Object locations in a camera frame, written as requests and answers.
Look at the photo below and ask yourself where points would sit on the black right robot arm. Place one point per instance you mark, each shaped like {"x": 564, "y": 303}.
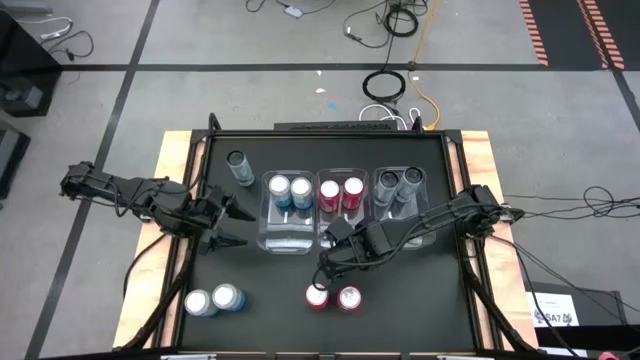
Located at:
{"x": 430, "y": 217}

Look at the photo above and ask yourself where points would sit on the black cabinet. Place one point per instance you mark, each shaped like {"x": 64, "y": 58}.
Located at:
{"x": 20, "y": 55}

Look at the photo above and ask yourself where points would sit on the white and blue soda can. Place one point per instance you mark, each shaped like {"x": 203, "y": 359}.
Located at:
{"x": 280, "y": 187}
{"x": 197, "y": 302}
{"x": 301, "y": 189}
{"x": 227, "y": 296}

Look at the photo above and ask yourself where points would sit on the pink object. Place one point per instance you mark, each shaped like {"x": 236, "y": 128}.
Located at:
{"x": 608, "y": 356}

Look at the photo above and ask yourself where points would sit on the clear plastic bin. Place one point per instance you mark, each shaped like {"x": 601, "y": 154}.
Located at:
{"x": 376, "y": 212}
{"x": 321, "y": 230}
{"x": 285, "y": 240}

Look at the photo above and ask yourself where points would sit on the grey and white soda can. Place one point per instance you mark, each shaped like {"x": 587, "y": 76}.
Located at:
{"x": 240, "y": 167}
{"x": 411, "y": 177}
{"x": 387, "y": 182}

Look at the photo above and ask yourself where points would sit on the white paper sign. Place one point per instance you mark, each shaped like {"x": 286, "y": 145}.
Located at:
{"x": 550, "y": 305}

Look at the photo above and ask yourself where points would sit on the black perforated metal box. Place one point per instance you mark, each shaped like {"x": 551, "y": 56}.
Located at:
{"x": 325, "y": 126}

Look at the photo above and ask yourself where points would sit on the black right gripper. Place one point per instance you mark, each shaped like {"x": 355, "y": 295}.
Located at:
{"x": 355, "y": 245}

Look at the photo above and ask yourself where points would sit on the black box with sign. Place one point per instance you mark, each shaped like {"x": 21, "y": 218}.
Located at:
{"x": 600, "y": 310}

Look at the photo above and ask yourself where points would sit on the red Fanta soda can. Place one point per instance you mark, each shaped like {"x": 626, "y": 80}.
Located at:
{"x": 349, "y": 298}
{"x": 317, "y": 299}
{"x": 353, "y": 189}
{"x": 329, "y": 192}

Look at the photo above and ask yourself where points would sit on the black mat with orange stripes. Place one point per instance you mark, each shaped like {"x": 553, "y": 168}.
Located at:
{"x": 565, "y": 30}

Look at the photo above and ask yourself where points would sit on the black floor box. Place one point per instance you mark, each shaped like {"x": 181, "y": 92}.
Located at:
{"x": 10, "y": 155}

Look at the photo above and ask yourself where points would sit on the silver metal edge bracket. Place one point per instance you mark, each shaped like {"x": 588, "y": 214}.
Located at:
{"x": 462, "y": 357}
{"x": 187, "y": 357}

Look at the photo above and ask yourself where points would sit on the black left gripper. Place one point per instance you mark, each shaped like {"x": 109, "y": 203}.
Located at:
{"x": 197, "y": 217}

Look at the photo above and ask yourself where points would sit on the light wooden table board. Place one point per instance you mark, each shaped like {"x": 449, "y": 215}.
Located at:
{"x": 172, "y": 150}

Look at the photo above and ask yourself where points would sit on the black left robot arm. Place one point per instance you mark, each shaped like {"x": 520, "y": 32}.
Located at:
{"x": 135, "y": 192}

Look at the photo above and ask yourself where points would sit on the grey power adapter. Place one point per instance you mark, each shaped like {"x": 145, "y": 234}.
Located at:
{"x": 293, "y": 11}

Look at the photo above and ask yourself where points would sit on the black metal table frame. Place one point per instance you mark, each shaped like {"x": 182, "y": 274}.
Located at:
{"x": 260, "y": 134}

